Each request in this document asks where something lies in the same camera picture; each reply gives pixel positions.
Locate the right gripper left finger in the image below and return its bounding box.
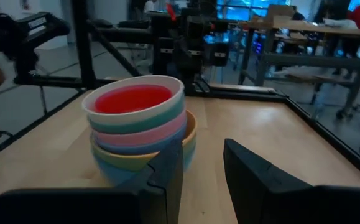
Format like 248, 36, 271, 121
117, 138, 185, 224

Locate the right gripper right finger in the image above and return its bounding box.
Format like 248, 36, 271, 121
223, 138, 316, 224

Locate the orange plastic bowl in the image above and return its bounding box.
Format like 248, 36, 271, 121
89, 109, 198, 173

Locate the white plastic bowl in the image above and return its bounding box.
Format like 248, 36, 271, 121
81, 75, 185, 126

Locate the wooden workbench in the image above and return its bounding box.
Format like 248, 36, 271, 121
238, 18, 360, 122

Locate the blue lit screen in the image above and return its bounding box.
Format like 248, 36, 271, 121
216, 0, 292, 21

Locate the cardboard box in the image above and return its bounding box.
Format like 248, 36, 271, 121
265, 3, 295, 22

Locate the red zip tie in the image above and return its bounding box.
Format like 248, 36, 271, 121
166, 2, 177, 22

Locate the white cloth pile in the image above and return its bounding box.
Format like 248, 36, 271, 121
322, 17, 359, 29

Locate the black aluminium table frame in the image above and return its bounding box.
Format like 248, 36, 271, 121
0, 0, 360, 184

